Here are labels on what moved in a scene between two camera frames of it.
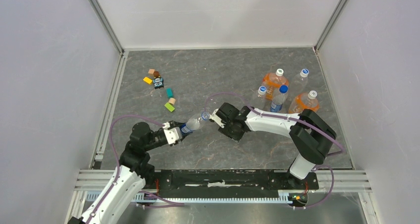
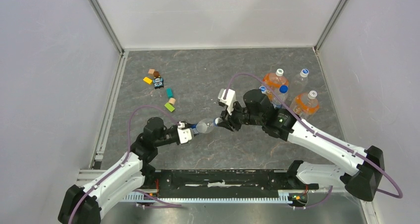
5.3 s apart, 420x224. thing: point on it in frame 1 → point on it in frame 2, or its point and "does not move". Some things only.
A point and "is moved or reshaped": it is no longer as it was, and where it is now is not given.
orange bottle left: x=273 y=82 does not move
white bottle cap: x=262 y=90 does not move
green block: x=168 y=106 does not move
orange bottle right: x=303 y=101 does not move
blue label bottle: x=194 y=123 is moved or reshaped
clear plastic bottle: x=261 y=102 is moved or reshaped
